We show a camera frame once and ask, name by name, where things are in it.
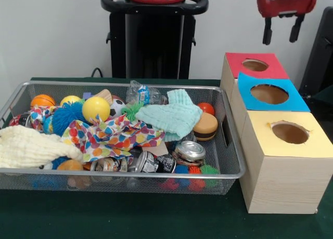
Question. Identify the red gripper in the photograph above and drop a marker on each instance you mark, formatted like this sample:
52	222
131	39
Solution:
286	6

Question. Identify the shallow clear mesh bin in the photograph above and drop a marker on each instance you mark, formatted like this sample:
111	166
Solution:
223	161

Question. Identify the wooden box with three holes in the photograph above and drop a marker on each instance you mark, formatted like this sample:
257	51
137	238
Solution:
281	176

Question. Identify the black stand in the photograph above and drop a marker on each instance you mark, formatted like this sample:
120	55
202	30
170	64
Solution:
320	57

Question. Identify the red ball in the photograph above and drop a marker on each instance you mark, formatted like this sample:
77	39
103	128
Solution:
207	108

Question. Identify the toy hamburger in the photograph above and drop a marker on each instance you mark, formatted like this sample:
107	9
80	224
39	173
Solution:
206	127

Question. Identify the mint green cloth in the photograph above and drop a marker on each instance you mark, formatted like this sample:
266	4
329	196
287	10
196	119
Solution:
174	117

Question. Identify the crushed silver can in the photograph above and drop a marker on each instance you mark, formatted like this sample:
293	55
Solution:
190	150

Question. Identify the crushed clear plastic bottle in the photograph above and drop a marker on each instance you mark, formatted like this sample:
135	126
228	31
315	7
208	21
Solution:
143	93

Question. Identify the colourful polka dot cloth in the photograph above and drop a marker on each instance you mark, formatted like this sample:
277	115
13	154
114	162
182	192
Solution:
112	137

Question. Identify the large yellow ball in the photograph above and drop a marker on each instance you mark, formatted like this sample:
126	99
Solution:
95	109

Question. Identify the blue spiky ball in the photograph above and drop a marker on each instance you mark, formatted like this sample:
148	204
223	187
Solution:
65	118

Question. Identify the dark green table cloth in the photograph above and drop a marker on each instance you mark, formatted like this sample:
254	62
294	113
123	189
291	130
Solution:
130	218

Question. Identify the orange toy basketball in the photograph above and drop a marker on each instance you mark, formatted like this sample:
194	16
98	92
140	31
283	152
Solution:
42	101

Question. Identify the cream yellow cloth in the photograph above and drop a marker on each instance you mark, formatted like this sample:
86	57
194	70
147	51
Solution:
31	148

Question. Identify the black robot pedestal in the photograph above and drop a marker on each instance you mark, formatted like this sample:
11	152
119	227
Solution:
153	41

